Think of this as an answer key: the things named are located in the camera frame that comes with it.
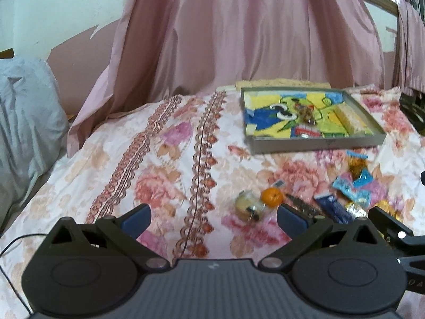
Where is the orange mandarin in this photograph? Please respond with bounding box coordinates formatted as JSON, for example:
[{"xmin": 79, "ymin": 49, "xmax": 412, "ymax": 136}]
[{"xmin": 261, "ymin": 188, "xmax": 283, "ymax": 208}]

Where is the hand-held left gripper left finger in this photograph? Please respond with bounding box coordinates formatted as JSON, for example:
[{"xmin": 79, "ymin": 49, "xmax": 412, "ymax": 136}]
[{"xmin": 43, "ymin": 204, "xmax": 171, "ymax": 271}]

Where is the plain light blue packet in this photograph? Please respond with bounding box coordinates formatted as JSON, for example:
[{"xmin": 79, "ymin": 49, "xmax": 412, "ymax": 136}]
[{"xmin": 352, "ymin": 169, "xmax": 372, "ymax": 187}]

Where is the floral bedsheet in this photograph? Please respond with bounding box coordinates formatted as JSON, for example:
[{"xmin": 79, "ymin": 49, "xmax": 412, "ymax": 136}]
[{"xmin": 0, "ymin": 85, "xmax": 425, "ymax": 319}]

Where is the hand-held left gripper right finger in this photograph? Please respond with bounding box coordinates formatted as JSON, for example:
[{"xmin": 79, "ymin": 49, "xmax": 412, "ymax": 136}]
[{"xmin": 261, "ymin": 203, "xmax": 387, "ymax": 271}]

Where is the colourful printed cloth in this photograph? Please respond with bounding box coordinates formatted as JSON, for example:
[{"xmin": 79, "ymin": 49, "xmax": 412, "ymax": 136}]
[{"xmin": 244, "ymin": 91, "xmax": 373, "ymax": 139}]

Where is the grey pillow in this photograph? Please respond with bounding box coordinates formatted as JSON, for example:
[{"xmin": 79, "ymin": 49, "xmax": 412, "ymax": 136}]
[{"xmin": 0, "ymin": 56, "xmax": 70, "ymax": 220}]

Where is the gold packet with blue edge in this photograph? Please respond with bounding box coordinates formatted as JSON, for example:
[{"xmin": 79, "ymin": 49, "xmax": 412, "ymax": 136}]
[{"xmin": 346, "ymin": 150, "xmax": 370, "ymax": 177}]

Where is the dark bag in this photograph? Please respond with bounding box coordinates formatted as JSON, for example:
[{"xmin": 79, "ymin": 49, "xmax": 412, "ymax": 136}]
[{"xmin": 399, "ymin": 92, "xmax": 425, "ymax": 137}]

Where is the light blue pig-print packet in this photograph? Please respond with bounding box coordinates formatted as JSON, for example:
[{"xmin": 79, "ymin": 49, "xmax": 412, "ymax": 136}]
[{"xmin": 332, "ymin": 175, "xmax": 371, "ymax": 205}]

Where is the brown wrapped candy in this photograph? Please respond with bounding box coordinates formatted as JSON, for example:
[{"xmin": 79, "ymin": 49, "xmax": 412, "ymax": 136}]
[{"xmin": 295, "ymin": 104, "xmax": 317, "ymax": 124}]

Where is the small gold foil packet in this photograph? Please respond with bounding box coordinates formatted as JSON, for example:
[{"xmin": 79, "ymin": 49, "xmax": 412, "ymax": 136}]
[{"xmin": 343, "ymin": 201, "xmax": 370, "ymax": 220}]

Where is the black cable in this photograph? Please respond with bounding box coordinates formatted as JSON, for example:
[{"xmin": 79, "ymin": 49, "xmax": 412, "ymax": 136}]
[{"xmin": 0, "ymin": 233, "xmax": 51, "ymax": 317}]

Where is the gold nut snack packet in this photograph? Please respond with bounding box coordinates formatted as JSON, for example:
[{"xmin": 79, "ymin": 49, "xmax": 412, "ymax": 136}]
[{"xmin": 375, "ymin": 199, "xmax": 405, "ymax": 224}]

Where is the large pink curtain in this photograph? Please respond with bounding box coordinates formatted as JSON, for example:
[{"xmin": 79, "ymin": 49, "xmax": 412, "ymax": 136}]
[{"xmin": 66, "ymin": 0, "xmax": 386, "ymax": 157}]

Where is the dark blue snack bar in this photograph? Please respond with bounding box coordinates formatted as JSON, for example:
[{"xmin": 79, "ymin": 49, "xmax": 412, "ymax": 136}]
[{"xmin": 314, "ymin": 194, "xmax": 356, "ymax": 225}]

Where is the red snack packet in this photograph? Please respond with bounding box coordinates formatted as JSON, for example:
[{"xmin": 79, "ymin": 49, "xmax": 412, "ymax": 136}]
[{"xmin": 295, "ymin": 126, "xmax": 323, "ymax": 139}]

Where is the beige rice cracker bar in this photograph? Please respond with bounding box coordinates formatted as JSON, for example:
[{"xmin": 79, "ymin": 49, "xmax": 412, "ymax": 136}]
[{"xmin": 335, "ymin": 106, "xmax": 366, "ymax": 136}]

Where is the grey shallow cardboard box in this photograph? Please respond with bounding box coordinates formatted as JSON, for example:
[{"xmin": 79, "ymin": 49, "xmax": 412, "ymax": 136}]
[{"xmin": 240, "ymin": 87, "xmax": 387, "ymax": 155}]

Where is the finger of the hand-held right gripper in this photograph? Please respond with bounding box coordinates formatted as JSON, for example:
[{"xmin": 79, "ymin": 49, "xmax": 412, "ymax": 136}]
[
  {"xmin": 396, "ymin": 254, "xmax": 425, "ymax": 268},
  {"xmin": 368, "ymin": 206, "xmax": 425, "ymax": 251}
]

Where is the narrow pink window curtain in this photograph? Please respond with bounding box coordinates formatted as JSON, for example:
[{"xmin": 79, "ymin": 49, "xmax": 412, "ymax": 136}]
[{"xmin": 392, "ymin": 0, "xmax": 425, "ymax": 91}]

